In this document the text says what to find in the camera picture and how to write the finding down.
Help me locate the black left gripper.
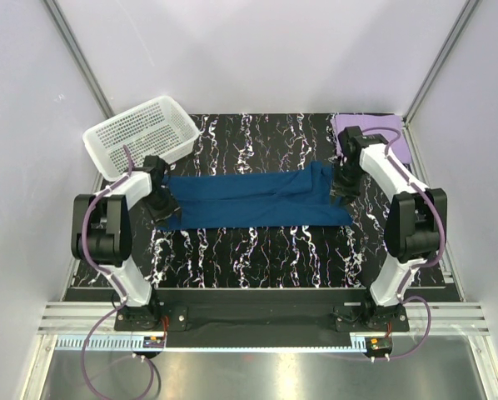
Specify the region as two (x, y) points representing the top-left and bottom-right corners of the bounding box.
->
(142, 187), (182, 228)

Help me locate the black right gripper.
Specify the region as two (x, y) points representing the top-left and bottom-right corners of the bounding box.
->
(328, 163), (365, 209)

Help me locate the blue t shirt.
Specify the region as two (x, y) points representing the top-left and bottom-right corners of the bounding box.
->
(157, 161), (352, 232)

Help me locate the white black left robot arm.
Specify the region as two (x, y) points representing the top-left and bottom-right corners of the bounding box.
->
(71, 156), (182, 330)

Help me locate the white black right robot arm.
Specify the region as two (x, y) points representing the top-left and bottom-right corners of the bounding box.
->
(330, 126), (448, 331)

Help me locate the folded purple t shirt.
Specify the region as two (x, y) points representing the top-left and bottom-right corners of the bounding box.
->
(331, 113), (412, 165)

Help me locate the white plastic mesh basket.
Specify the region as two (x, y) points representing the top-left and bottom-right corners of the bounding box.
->
(82, 96), (200, 182)

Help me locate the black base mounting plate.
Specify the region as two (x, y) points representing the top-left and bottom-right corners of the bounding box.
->
(113, 287), (411, 349)

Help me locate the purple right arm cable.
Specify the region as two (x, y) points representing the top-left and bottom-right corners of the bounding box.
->
(361, 127), (446, 359)

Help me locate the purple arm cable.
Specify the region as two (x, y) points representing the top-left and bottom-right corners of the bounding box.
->
(80, 145), (162, 397)
(361, 127), (446, 359)

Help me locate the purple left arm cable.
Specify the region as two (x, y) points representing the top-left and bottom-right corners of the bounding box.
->
(80, 145), (162, 397)

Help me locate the aluminium front rail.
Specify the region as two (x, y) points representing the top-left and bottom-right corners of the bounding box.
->
(37, 302), (489, 336)

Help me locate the white slotted cable duct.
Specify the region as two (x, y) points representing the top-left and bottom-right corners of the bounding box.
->
(55, 333), (367, 352)

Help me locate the right aluminium frame post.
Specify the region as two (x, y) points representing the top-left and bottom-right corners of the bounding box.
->
(403, 0), (481, 126)

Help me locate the aluminium frame post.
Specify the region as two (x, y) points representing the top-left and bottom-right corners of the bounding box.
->
(403, 0), (481, 126)
(42, 0), (115, 119)

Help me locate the left aluminium frame post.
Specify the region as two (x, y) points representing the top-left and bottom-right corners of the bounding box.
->
(42, 0), (115, 119)

